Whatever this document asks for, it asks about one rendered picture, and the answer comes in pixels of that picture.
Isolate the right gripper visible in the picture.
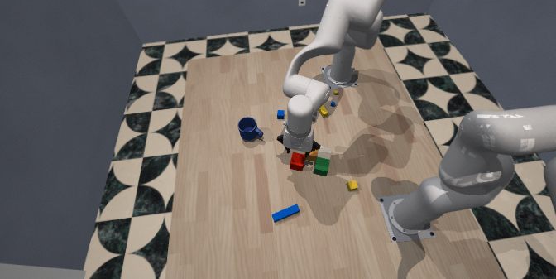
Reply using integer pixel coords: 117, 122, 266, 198
276, 126, 320, 158

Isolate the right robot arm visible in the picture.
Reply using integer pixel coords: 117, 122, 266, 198
283, 0, 385, 138

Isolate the dark blue mug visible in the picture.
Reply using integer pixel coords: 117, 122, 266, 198
237, 117, 263, 142

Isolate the red cube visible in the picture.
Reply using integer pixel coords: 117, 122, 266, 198
290, 152, 305, 171

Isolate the yellow cube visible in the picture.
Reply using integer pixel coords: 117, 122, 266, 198
347, 180, 358, 191

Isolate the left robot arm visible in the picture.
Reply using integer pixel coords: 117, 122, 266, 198
388, 105, 556, 235

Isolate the yellow rectangular bar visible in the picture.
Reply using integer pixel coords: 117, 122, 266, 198
319, 105, 328, 118

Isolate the green cube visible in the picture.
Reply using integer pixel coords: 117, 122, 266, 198
314, 157, 330, 176

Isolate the orange cube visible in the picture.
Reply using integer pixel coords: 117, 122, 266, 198
305, 149, 319, 162

